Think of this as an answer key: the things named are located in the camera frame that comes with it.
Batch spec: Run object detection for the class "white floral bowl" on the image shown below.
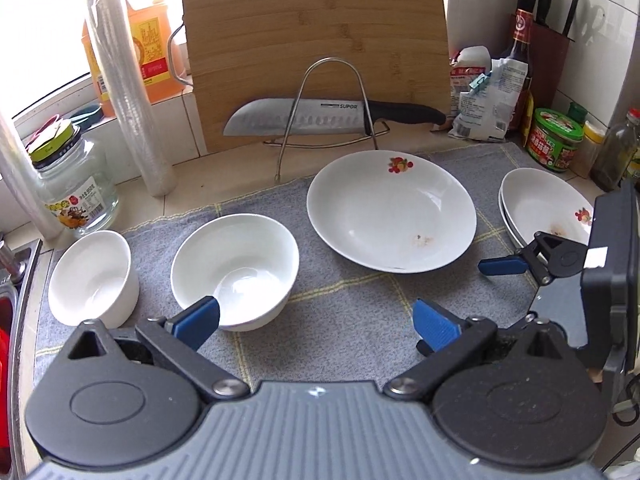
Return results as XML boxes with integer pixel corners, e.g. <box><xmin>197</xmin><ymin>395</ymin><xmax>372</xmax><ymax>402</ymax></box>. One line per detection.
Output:
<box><xmin>170</xmin><ymin>214</ymin><xmax>300</xmax><ymax>332</ymax></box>
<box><xmin>47</xmin><ymin>230</ymin><xmax>140</xmax><ymax>328</ymax></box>

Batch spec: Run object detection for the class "metal wire rack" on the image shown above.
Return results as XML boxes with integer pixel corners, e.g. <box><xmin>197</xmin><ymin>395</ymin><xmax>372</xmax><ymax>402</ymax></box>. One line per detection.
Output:
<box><xmin>262</xmin><ymin>57</ymin><xmax>391</xmax><ymax>185</ymax></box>

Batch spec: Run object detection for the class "glass jar with yellow label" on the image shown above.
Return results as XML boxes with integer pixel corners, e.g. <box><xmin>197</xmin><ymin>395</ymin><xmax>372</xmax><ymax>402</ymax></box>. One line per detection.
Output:
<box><xmin>27</xmin><ymin>120</ymin><xmax>121</xmax><ymax>236</ymax></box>

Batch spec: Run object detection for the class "bamboo cutting board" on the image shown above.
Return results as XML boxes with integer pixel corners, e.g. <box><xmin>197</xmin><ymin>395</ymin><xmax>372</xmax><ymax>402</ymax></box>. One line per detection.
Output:
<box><xmin>167</xmin><ymin>0</ymin><xmax>453</xmax><ymax>153</ymax></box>

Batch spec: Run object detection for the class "tall plastic wrap roll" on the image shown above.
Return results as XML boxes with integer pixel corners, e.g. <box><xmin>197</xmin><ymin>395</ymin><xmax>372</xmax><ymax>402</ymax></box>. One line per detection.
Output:
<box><xmin>85</xmin><ymin>0</ymin><xmax>176</xmax><ymax>197</ymax></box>

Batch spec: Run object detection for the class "dark soy sauce bottle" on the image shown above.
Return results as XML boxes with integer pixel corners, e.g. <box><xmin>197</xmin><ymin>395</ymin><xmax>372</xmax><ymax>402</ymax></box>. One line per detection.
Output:
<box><xmin>495</xmin><ymin>8</ymin><xmax>536</xmax><ymax>133</ymax></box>

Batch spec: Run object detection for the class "green lid sauce jar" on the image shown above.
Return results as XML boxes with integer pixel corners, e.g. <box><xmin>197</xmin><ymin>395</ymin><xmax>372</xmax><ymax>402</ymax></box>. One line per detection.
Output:
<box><xmin>530</xmin><ymin>107</ymin><xmax>586</xmax><ymax>173</ymax></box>

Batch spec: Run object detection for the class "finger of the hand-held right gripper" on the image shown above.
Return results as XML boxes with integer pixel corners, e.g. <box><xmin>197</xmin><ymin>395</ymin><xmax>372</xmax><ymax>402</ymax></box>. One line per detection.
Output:
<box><xmin>478</xmin><ymin>231</ymin><xmax>594</xmax><ymax>286</ymax></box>

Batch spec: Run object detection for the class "orange cooking oil jug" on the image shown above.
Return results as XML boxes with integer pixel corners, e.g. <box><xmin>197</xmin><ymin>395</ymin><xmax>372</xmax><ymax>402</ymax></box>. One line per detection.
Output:
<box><xmin>82</xmin><ymin>0</ymin><xmax>187</xmax><ymax>118</ymax></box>

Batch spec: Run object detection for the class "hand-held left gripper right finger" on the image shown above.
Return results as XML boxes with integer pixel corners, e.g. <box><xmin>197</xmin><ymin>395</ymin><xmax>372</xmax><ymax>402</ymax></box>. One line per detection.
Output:
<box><xmin>384</xmin><ymin>299</ymin><xmax>566</xmax><ymax>403</ymax></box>

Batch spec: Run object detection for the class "kitchen knife black handle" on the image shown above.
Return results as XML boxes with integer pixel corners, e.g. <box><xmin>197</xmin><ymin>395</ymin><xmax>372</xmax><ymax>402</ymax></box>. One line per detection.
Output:
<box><xmin>222</xmin><ymin>98</ymin><xmax>447</xmax><ymax>137</ymax></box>

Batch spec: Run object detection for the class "grey and blue checked towel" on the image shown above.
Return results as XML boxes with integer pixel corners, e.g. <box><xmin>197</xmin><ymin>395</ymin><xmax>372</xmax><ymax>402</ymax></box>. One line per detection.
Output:
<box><xmin>35</xmin><ymin>142</ymin><xmax>601</xmax><ymax>391</ymax></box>

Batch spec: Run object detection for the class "short plastic wrap roll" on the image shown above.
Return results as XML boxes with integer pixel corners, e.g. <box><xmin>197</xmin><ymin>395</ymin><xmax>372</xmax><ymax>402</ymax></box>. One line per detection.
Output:
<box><xmin>0</xmin><ymin>110</ymin><xmax>61</xmax><ymax>241</ymax></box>

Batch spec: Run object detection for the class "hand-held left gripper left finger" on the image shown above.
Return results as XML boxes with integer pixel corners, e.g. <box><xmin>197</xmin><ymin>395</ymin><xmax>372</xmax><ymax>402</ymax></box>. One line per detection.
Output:
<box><xmin>67</xmin><ymin>296</ymin><xmax>248</xmax><ymax>403</ymax></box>

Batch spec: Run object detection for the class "red cap glass bottle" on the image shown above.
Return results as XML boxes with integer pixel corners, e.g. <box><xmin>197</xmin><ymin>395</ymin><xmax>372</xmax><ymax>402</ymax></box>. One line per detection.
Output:
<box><xmin>590</xmin><ymin>110</ymin><xmax>640</xmax><ymax>192</ymax></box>

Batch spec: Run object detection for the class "white printed bag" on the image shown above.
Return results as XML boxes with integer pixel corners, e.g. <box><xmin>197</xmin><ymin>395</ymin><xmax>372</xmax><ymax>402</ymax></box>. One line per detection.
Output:
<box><xmin>447</xmin><ymin>57</ymin><xmax>531</xmax><ymax>142</ymax></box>

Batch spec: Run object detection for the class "metal sink fitting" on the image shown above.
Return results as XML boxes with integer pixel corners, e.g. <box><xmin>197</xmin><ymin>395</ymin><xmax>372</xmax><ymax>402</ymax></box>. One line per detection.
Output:
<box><xmin>0</xmin><ymin>232</ymin><xmax>25</xmax><ymax>283</ymax></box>

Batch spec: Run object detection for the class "yellow lid spice jar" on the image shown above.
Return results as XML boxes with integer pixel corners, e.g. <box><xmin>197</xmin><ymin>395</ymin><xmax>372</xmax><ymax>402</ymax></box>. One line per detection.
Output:
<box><xmin>582</xmin><ymin>121</ymin><xmax>607</xmax><ymax>177</ymax></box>

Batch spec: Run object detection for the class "steel sink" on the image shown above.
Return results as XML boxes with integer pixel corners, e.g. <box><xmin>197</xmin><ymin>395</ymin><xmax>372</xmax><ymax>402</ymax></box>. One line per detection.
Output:
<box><xmin>0</xmin><ymin>240</ymin><xmax>45</xmax><ymax>461</ymax></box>

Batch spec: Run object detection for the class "clipped food bag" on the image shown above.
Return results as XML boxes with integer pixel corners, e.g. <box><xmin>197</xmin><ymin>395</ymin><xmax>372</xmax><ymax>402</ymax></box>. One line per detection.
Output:
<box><xmin>449</xmin><ymin>46</ymin><xmax>493</xmax><ymax>111</ymax></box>

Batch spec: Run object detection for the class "dark red knife block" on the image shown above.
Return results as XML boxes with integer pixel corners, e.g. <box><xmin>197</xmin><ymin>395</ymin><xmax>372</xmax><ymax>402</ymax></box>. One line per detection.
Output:
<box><xmin>529</xmin><ymin>22</ymin><xmax>572</xmax><ymax>111</ymax></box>

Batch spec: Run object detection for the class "black cable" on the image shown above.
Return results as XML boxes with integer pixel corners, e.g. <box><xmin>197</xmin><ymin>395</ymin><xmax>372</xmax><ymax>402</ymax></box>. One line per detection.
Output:
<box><xmin>614</xmin><ymin>372</ymin><xmax>640</xmax><ymax>413</ymax></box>

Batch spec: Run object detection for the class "red basin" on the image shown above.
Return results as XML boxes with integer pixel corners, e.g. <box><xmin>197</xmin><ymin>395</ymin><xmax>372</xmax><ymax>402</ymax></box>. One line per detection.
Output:
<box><xmin>0</xmin><ymin>297</ymin><xmax>20</xmax><ymax>458</ymax></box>

